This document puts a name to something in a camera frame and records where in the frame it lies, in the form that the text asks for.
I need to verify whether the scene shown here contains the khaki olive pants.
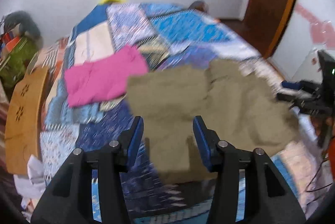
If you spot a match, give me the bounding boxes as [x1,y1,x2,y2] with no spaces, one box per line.
[126,59,298,184]

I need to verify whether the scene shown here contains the crumpled white cloth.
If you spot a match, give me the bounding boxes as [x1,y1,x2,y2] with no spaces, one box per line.
[14,155,46,213]

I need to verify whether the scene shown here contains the wooden lap desk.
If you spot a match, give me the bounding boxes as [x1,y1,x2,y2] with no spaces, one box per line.
[5,67,48,175]

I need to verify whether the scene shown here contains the pink folded garment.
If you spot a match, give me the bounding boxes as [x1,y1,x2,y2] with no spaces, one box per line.
[64,46,149,108]

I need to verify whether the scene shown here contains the green storage bag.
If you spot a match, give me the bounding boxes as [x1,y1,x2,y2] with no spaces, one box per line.
[1,37,38,89]

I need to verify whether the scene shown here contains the blue patchwork bedspread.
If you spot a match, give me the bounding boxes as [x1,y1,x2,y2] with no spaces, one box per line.
[40,3,317,223]

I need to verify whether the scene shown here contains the orange box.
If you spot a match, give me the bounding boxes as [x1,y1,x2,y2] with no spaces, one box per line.
[1,31,21,52]

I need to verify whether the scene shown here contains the grey plush pillow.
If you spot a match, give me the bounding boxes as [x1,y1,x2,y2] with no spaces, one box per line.
[3,10,41,41]

